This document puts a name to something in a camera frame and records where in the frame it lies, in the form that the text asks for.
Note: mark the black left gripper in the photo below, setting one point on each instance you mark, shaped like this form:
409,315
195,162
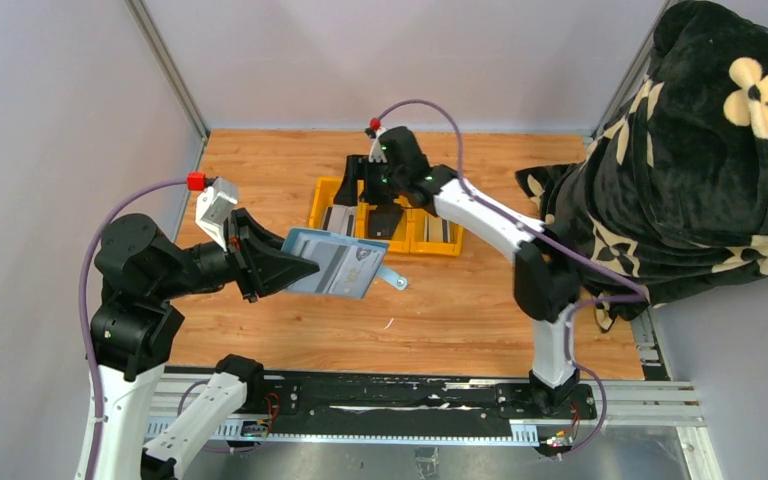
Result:
257,268

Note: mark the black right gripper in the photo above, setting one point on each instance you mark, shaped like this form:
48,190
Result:
356,169

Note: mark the grey white credit card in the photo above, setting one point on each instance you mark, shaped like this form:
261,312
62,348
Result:
340,219

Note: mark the blue leather card holder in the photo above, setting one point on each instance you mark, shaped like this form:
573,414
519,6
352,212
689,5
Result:
348,266

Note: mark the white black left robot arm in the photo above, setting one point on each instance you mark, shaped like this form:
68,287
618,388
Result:
132,333

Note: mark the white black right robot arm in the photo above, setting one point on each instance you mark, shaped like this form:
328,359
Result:
545,283

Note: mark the black card in tray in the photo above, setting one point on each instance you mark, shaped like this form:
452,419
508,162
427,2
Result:
383,221

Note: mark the gold striped card in tray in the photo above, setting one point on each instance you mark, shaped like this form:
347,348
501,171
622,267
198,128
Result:
437,230

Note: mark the yellow plastic compartment tray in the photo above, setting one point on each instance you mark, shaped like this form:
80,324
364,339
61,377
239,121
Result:
405,229

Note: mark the black floral fleece blanket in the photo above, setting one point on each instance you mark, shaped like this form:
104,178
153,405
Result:
672,195

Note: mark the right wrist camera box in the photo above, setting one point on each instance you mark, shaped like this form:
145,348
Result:
373,132

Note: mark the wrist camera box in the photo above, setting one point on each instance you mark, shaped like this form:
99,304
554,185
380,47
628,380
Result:
217,198
373,132

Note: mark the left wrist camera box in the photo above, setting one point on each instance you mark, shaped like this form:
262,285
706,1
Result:
217,198

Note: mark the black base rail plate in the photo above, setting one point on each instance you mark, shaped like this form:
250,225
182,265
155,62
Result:
391,406

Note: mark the aluminium frame post left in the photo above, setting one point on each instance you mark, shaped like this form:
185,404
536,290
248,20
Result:
145,22

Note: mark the aluminium frame post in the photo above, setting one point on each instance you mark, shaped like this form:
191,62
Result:
145,22
632,76

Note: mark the aluminium frame post right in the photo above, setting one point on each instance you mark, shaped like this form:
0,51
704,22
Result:
632,76

